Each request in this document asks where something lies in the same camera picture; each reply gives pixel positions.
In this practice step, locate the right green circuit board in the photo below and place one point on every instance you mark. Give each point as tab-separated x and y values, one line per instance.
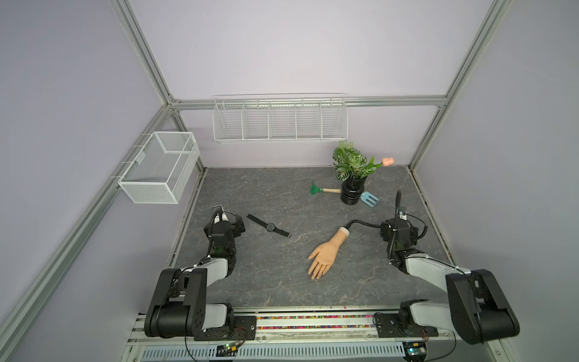
415	351

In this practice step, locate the long white wire shelf basket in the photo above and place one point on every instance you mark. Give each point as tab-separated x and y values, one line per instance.
290	119

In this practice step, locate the green artificial plant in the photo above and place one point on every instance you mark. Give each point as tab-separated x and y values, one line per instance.
350	163

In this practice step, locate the black gooseneck hand stand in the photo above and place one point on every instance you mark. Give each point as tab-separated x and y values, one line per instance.
392	225

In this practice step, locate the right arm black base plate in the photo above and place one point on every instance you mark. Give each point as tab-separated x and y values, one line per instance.
389	325

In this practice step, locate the green toy rake wooden handle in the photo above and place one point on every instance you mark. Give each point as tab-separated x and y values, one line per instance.
315	189

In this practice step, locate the white wire mesh box basket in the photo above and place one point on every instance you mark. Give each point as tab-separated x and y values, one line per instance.
161	169

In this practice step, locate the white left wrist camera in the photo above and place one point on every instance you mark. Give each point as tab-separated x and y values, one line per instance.
220	216

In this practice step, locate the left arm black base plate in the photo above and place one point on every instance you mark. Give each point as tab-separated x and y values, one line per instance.
240	328

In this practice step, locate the left green circuit board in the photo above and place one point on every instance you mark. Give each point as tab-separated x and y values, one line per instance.
228	350

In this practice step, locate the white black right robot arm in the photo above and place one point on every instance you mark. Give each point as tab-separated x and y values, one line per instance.
476	309

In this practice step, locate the pink artificial tulip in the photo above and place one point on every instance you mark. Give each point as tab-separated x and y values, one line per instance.
385	162

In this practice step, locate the white slotted cable duct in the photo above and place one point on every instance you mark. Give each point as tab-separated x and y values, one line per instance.
276	351

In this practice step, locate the aluminium mounting rail frame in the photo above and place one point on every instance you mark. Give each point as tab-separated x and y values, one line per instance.
330	325

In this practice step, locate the black wrist watch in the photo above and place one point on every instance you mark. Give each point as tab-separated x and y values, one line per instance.
270	227

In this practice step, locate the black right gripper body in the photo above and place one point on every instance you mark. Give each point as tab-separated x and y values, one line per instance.
384	228

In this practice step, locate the light blue toy fork tool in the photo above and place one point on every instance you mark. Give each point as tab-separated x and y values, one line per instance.
369	199

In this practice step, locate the black plant pot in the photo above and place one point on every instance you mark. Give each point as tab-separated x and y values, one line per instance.
351	190

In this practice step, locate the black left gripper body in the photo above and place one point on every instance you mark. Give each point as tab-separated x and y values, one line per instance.
236	228

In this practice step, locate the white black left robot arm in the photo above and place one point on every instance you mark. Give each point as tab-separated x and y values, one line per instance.
179	306

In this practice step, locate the green circuit board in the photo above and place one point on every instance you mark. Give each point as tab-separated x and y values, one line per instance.
415	351
228	350

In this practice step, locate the beige mannequin hand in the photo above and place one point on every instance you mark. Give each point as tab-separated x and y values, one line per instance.
324	256

